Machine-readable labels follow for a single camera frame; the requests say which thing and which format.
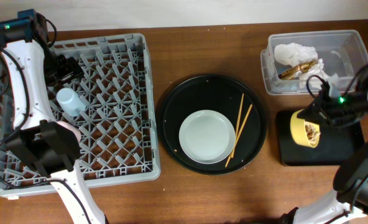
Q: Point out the white napkin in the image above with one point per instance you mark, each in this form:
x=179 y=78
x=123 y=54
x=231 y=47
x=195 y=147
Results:
x=315 y=83
x=294 y=54

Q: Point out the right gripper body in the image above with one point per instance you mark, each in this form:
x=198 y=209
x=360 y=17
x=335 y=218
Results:
x=318 y=111

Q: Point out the grey dishwasher rack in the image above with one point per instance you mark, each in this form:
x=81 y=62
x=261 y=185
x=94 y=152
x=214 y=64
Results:
x=118 y=129

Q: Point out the light blue plastic cup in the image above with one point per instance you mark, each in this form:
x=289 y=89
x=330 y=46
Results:
x=70 y=102

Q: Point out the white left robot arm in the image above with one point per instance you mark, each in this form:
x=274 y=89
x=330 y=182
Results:
x=42 y=143

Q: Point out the yellow bowl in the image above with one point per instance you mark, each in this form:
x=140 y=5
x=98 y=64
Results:
x=297 y=129

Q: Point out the clear plastic bin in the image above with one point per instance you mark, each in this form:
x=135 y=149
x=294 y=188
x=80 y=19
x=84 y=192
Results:
x=343 y=52

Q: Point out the black rectangular tray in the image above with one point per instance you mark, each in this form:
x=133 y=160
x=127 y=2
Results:
x=335 y=145

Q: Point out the wooden chopstick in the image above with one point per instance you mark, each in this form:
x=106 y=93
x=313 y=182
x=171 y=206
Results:
x=239 y=135
x=237 y=124

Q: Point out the food scraps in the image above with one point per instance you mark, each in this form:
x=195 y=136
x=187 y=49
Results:
x=312 y=133

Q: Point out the white plate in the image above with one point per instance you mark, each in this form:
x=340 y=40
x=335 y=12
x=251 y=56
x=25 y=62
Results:
x=207 y=136

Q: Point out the round black tray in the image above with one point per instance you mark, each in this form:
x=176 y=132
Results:
x=218 y=93

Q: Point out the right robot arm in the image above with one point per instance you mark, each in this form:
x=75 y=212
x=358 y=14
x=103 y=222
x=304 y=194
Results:
x=349 y=198

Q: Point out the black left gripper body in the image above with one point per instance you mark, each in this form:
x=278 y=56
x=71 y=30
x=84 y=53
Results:
x=66 y=69

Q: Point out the gold coffee sachet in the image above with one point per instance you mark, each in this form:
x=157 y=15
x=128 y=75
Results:
x=297 y=70

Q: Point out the pink plastic cup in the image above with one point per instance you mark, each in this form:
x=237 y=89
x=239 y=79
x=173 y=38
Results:
x=73 y=129

